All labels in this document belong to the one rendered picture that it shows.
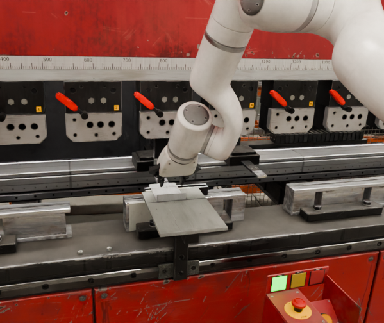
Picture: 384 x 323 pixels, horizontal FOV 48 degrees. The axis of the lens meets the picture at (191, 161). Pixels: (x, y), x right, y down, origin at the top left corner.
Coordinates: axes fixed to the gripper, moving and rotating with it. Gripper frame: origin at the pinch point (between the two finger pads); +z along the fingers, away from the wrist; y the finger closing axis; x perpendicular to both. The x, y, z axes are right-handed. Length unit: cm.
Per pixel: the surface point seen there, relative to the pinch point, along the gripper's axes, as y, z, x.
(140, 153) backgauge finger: 3.6, 22.6, -22.8
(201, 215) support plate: -5.6, -2.8, 13.1
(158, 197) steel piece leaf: 4.1, 2.6, 4.1
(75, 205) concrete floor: 23, 218, -95
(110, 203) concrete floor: -4, 216, -93
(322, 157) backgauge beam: -72, 27, -19
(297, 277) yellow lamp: -32.5, 5.0, 31.9
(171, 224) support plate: 3.8, -5.2, 15.9
